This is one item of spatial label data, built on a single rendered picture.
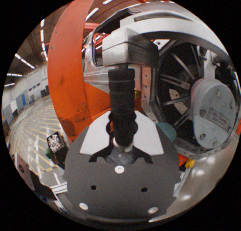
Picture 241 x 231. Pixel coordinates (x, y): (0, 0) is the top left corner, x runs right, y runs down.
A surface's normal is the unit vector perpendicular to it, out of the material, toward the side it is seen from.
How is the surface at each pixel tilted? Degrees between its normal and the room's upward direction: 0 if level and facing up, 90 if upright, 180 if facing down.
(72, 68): 90
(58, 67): 90
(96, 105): 90
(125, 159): 0
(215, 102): 90
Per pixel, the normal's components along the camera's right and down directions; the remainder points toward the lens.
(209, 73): -0.73, 0.35
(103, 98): 0.69, 0.33
